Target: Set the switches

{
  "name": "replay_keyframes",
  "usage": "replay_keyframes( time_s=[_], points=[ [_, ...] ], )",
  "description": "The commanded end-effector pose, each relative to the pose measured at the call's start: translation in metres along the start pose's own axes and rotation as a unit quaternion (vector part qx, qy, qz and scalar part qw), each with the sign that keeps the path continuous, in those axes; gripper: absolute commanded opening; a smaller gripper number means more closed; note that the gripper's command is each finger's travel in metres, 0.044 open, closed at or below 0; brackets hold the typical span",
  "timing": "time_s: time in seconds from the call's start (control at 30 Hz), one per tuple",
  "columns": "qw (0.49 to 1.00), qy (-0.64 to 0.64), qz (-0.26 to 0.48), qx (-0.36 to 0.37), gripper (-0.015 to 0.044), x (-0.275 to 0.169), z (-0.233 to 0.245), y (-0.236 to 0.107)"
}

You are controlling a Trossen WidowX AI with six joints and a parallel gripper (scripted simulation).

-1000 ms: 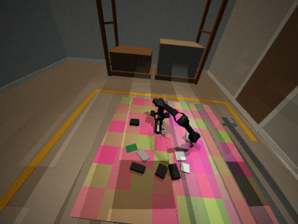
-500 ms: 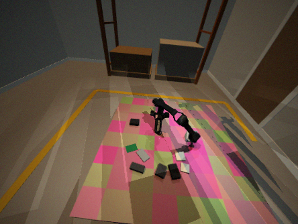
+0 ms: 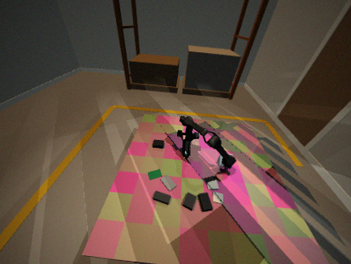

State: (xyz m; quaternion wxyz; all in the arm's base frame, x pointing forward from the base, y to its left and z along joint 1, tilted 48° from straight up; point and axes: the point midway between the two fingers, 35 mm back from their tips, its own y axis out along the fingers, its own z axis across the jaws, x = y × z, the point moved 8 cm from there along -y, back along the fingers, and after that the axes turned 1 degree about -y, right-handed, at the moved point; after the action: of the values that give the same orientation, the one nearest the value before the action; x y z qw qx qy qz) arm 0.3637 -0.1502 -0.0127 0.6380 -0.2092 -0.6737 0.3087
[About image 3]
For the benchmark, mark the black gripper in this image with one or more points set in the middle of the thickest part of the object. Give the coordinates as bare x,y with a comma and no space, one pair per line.
181,134

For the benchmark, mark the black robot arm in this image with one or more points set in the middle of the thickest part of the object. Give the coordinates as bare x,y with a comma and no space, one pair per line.
213,142

